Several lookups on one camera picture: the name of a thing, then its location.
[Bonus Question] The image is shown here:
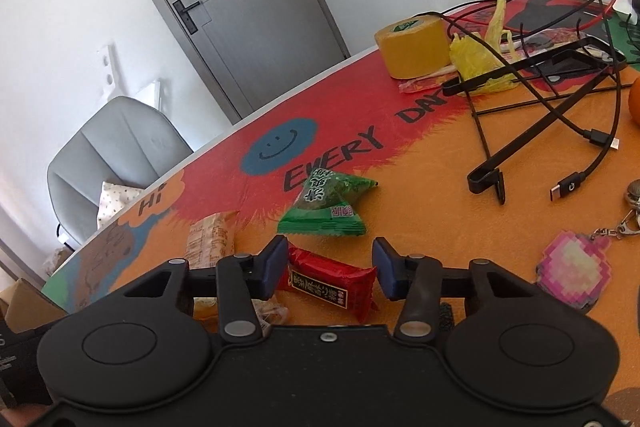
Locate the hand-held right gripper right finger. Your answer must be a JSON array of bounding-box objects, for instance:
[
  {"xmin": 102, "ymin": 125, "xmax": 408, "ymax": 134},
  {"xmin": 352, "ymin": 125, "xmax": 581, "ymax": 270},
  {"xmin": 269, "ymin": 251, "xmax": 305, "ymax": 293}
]
[{"xmin": 371, "ymin": 237, "xmax": 521, "ymax": 346}]

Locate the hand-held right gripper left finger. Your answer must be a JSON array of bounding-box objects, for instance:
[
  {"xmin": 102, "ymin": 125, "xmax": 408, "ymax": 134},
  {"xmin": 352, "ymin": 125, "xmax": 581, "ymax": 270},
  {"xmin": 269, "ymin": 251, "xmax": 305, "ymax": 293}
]
[{"xmin": 120, "ymin": 235, "xmax": 291, "ymax": 349}]

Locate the small clear dark packet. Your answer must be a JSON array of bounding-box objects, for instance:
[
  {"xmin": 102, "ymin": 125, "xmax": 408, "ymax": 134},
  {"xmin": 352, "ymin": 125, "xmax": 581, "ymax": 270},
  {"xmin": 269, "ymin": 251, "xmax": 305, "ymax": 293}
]
[{"xmin": 250, "ymin": 299, "xmax": 290, "ymax": 325}]

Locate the red candy packet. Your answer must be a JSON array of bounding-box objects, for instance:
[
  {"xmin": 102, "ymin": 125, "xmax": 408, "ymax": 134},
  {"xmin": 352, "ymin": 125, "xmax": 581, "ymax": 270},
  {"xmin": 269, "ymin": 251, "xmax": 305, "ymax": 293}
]
[{"xmin": 276, "ymin": 244, "xmax": 378, "ymax": 324}]

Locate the beige cracker packet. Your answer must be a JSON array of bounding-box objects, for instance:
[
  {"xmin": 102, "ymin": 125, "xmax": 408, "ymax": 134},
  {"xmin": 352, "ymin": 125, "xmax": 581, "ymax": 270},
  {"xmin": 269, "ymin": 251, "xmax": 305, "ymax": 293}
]
[{"xmin": 185, "ymin": 211, "xmax": 238, "ymax": 270}]

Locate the green candy packet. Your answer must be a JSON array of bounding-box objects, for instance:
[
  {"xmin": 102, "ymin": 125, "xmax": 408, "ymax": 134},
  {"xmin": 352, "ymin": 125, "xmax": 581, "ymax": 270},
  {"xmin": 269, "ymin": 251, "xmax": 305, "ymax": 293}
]
[{"xmin": 276, "ymin": 168, "xmax": 379, "ymax": 238}]

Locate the cardboard box with plastic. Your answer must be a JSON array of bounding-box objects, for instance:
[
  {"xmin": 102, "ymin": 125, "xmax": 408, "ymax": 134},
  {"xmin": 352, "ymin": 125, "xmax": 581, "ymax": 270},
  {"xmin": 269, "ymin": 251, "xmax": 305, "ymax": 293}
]
[{"xmin": 42, "ymin": 247, "xmax": 76, "ymax": 278}]

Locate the black metal stand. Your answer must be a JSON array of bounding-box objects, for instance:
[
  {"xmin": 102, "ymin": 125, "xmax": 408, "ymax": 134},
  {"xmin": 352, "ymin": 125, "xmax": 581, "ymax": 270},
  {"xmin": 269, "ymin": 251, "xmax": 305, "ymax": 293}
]
[{"xmin": 442, "ymin": 34, "xmax": 628, "ymax": 205}]

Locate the dotted white pillow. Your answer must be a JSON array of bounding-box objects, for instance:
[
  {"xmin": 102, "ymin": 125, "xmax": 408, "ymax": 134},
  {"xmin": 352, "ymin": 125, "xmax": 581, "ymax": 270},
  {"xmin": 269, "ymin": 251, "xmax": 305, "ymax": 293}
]
[{"xmin": 95, "ymin": 181, "xmax": 146, "ymax": 230}]

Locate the grey chair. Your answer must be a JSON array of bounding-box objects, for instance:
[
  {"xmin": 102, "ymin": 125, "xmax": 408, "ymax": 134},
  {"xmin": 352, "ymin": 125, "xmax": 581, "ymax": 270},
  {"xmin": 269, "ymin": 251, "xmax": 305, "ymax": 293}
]
[{"xmin": 47, "ymin": 96, "xmax": 193, "ymax": 253}]

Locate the white panel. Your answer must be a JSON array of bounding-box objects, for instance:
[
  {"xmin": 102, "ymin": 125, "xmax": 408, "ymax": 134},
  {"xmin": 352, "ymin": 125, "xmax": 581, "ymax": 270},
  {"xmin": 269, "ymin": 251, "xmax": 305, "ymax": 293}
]
[{"xmin": 135, "ymin": 78, "xmax": 163, "ymax": 112}]

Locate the yellow tape roll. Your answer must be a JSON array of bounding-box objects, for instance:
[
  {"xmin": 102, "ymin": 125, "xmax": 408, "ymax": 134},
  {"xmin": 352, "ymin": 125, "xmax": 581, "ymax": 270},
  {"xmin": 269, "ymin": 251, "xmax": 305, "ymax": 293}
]
[{"xmin": 375, "ymin": 11, "xmax": 453, "ymax": 80}]

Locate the yellow plastic bag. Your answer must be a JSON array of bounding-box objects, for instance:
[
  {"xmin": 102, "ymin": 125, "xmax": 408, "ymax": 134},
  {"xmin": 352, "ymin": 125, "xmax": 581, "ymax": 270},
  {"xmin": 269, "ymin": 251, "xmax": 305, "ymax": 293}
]
[{"xmin": 449, "ymin": 0, "xmax": 521, "ymax": 95}]

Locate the white foam board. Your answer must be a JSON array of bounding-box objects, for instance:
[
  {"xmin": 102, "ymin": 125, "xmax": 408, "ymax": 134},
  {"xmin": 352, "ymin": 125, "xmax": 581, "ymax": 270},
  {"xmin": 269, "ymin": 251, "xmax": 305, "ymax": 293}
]
[{"xmin": 97, "ymin": 42, "xmax": 123, "ymax": 98}]

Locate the orange tangerine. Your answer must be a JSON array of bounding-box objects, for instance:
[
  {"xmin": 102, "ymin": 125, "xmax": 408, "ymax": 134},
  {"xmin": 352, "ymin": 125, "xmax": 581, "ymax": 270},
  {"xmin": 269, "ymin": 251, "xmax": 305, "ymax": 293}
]
[{"xmin": 627, "ymin": 77, "xmax": 640, "ymax": 125}]

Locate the pink pixel keychain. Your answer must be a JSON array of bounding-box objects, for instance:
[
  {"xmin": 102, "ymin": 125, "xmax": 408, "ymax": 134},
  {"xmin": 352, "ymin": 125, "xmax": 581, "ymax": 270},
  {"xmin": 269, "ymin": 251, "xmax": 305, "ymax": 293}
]
[{"xmin": 536, "ymin": 232, "xmax": 612, "ymax": 313}]

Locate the black door handle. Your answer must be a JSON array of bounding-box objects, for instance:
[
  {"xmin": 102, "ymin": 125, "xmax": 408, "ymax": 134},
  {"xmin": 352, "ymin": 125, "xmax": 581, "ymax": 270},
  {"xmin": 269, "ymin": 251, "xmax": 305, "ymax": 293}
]
[{"xmin": 172, "ymin": 0, "xmax": 208, "ymax": 32}]

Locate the red cable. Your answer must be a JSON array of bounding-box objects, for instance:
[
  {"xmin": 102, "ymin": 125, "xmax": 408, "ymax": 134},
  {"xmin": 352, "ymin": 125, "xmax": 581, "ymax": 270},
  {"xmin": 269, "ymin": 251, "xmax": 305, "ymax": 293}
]
[{"xmin": 575, "ymin": 0, "xmax": 626, "ymax": 30}]

